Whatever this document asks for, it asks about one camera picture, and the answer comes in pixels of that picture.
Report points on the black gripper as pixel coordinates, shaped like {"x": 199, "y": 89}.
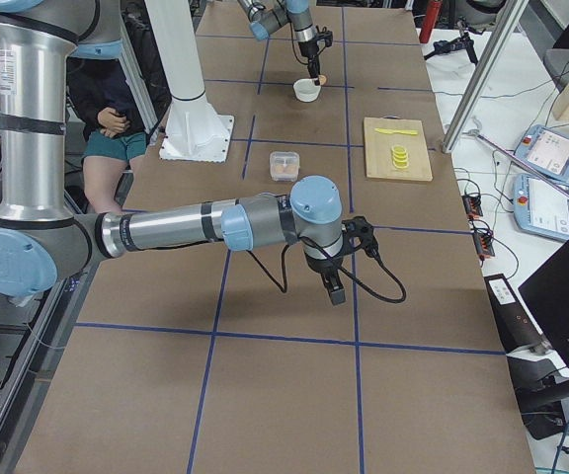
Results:
{"x": 325, "y": 266}
{"x": 309, "y": 50}

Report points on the clear plastic egg box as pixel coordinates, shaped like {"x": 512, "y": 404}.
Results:
{"x": 284, "y": 166}

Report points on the white bowl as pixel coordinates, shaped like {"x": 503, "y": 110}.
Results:
{"x": 306, "y": 90}

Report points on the yellow plastic knife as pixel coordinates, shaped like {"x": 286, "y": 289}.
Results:
{"x": 389, "y": 131}

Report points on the bamboo cutting board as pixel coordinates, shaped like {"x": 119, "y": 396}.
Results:
{"x": 378, "y": 153}

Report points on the black tripod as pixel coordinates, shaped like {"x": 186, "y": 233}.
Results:
{"x": 463, "y": 42}

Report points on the reacher grabber stick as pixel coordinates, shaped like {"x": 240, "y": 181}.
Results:
{"x": 556, "y": 184}

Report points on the seated person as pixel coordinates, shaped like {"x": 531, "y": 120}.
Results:
{"x": 113, "y": 128}

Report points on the teach pendant near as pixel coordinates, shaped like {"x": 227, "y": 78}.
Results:
{"x": 539, "y": 209}

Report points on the teach pendant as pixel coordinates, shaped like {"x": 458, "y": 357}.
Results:
{"x": 545, "y": 150}
{"x": 539, "y": 209}

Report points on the teach pendant far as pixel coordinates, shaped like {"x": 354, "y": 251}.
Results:
{"x": 545, "y": 150}

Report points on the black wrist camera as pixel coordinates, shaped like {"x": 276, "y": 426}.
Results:
{"x": 358, "y": 234}

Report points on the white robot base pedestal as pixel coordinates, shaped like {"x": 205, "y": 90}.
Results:
{"x": 194, "y": 131}

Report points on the aluminium frame post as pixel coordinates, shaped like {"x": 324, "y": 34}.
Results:
{"x": 506, "y": 24}

